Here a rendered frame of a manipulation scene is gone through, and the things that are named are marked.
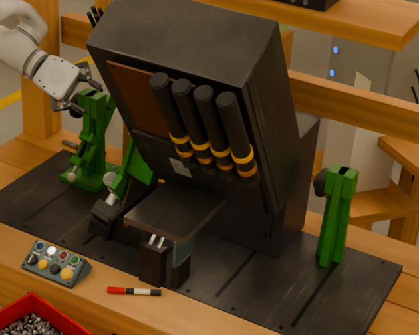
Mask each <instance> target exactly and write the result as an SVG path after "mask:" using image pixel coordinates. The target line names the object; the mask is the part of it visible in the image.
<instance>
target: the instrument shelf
mask: <svg viewBox="0 0 419 335"><path fill-rule="evenodd" d="M194 1H199V2H202V3H207V4H210V5H215V6H218V7H223V8H226V9H231V10H234V11H239V12H243V13H248V14H251V15H256V16H259V17H264V18H268V19H273V20H276V21H278V23H283V24H286V25H291V26H294V27H299V28H302V29H308V30H311V31H316V32H319V33H324V34H327V35H332V36H336V37H340V38H344V39H348V40H352V41H356V42H360V43H365V44H368V45H373V46H376V47H381V48H384V49H390V50H393V51H398V52H400V51H401V50H402V49H403V48H404V47H405V46H406V45H407V44H408V43H409V42H410V41H411V40H412V39H413V38H414V37H415V35H416V34H417V33H418V32H419V4H418V3H413V2H409V1H403V0H340V1H338V2H337V3H335V4H334V5H333V6H332V7H330V8H329V9H327V10H326V11H325V12H322V11H317V10H314V9H308V8H305V7H300V6H296V5H291V4H288V3H282V2H279V1H274V0H194Z"/></svg>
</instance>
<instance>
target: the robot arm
mask: <svg viewBox="0 0 419 335"><path fill-rule="evenodd" d="M13 16H17V17H18V18H19V23H18V25H17V26H16V27H15V28H14V29H8V28H7V27H6V26H4V25H0V61H2V62H4V63H5V64H6V65H8V66H10V67H11V68H13V69H14V70H16V71H17V72H19V73H21V74H22V75H23V76H24V77H25V78H26V79H33V83H34V84H35V85H36V86H38V87H39V88H40V89H41V90H42V91H43V92H45V93H46V94H48V95H49V96H50V97H51V108H52V111H53V112H58V111H61V110H62V111H64V110H70V109H71V110H75V111H76V112H78V113H79V114H81V115H82V113H83V114H85V115H87V113H88V112H87V111H86V110H85V109H84V108H81V107H80V106H79V105H77V104H75V103H72V102H71V101H70V100H69V98H70V96H71V95H72V93H73V92H74V91H75V89H76V88H77V86H78V85H79V84H80V82H88V83H89V84H90V85H91V86H92V87H93V88H95V89H97V90H98V91H100V92H103V89H102V88H101V86H102V85H101V84H99V83H98V82H97V81H95V80H93V79H92V75H91V71H90V67H89V63H88V62H87V61H84V62H80V63H77V64H71V63H70V62H68V61H66V60H64V59H62V58H60V57H58V56H55V55H49V53H46V52H45V51H44V50H42V49H40V48H39V47H38V46H39V44H40V43H41V42H42V40H43V39H44V38H45V37H46V35H47V33H48V30H49V29H48V26H47V24H46V22H45V20H44V19H43V18H42V17H41V16H40V14H39V13H38V12H37V10H36V9H35V8H34V7H33V6H32V5H30V4H28V3H27V2H25V1H22V0H0V23H1V22H3V21H4V20H6V19H8V18H9V17H13ZM81 68H84V69H85V73H86V75H84V74H83V73H82V72H81V71H80V69H81ZM57 102H60V103H61V104H62V105H60V106H57ZM63 103H66V104H63Z"/></svg>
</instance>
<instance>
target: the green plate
mask: <svg viewBox="0 0 419 335"><path fill-rule="evenodd" d="M119 175H120V176H122V177H123V176H124V177H125V178H126V180H127V181H130V180H129V177H130V176H133V177H135V178H136V179H138V180H140V181H141V182H143V183H145V184H146V185H148V186H150V185H151V184H153V183H154V182H155V181H156V180H157V179H158V178H157V177H154V172H153V171H150V168H149V167H148V164H147V163H146V162H144V160H143V159H142V157H141V155H140V153H139V151H138V149H137V147H136V145H135V143H134V141H133V139H132V137H130V141H129V143H128V147H127V150H126V154H125V156H124V160H123V163H122V167H121V170H120V173H119Z"/></svg>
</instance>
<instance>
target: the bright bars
mask: <svg viewBox="0 0 419 335"><path fill-rule="evenodd" d="M156 237H157V235H155V234H152V236H151V238H150V240H147V239H146V240H145V241H144V242H143V243H142V244H141V245H140V265H139V281H142V282H145V283H146V284H149V285H152V286H155V287H156V288H160V287H161V286H162V285H163V284H164V283H165V282H166V262H167V249H168V248H167V247H166V246H163V244H164V241H165V240H166V239H165V238H163V237H161V239H160V241H159V243H155V242H154V241H155V239H156Z"/></svg>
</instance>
